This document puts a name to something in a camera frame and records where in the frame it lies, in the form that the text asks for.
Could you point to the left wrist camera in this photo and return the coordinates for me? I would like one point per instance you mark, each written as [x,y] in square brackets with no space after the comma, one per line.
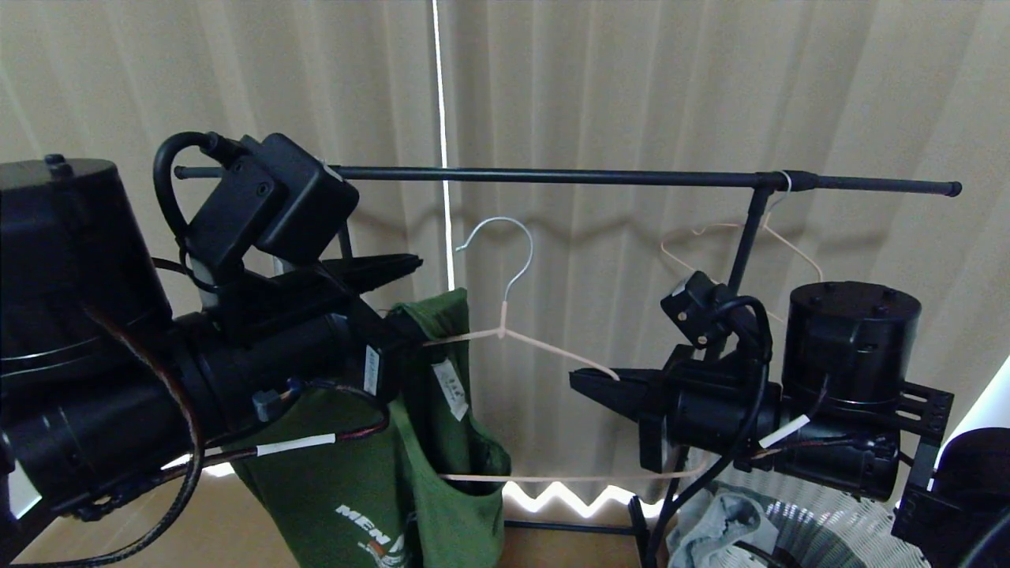
[300,197]

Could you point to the white laundry basket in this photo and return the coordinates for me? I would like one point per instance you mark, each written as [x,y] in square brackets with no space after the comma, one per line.
[828,536]

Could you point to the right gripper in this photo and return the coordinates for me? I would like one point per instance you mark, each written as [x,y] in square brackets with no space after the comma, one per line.
[702,414]

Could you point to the green long-sleeved shirt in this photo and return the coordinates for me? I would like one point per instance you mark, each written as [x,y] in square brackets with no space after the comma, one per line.
[331,489]

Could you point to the beige curtain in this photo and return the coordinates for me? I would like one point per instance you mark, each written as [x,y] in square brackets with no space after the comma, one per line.
[631,79]

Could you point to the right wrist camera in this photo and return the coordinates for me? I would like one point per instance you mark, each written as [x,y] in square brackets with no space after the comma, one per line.
[694,312]

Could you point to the pink clothes hanger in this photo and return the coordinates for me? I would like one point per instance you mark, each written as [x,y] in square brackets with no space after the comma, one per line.
[797,253]
[503,319]

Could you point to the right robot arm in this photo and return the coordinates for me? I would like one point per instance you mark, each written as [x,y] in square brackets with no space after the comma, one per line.
[852,339]

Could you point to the pale grey shorts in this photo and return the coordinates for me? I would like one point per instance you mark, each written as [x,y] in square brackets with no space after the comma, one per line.
[710,528]

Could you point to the black clothes rack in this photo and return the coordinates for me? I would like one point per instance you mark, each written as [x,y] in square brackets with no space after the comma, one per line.
[592,177]

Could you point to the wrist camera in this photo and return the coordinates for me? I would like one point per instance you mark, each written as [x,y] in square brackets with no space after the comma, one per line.
[694,312]
[300,197]

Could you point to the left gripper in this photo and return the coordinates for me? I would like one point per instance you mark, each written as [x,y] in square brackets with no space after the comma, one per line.
[276,355]

